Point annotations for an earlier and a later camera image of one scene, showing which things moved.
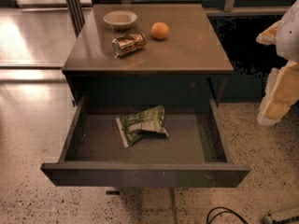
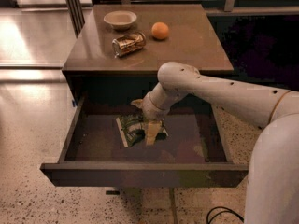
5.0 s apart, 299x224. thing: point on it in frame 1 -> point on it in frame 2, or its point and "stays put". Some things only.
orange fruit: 160,30 stays put
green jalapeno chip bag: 149,121 stays put
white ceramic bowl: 120,20 stays put
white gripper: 289,40 -> 152,111
